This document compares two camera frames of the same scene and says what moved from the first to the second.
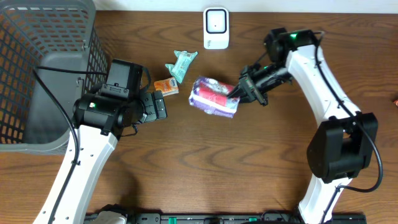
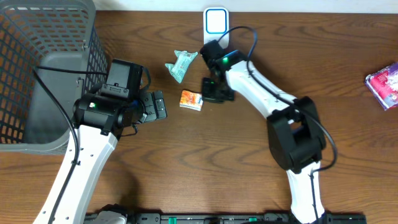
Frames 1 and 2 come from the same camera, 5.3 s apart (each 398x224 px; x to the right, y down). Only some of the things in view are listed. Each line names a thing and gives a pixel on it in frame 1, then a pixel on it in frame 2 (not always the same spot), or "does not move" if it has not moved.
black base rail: [227, 218] does not move
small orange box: [168, 86] to [191, 100]
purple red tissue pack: [212, 96] to [384, 84]
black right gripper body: [257, 83] to [213, 92]
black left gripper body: [157, 104] does not move
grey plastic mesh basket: [50, 56] does not move
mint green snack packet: [178, 69] does not move
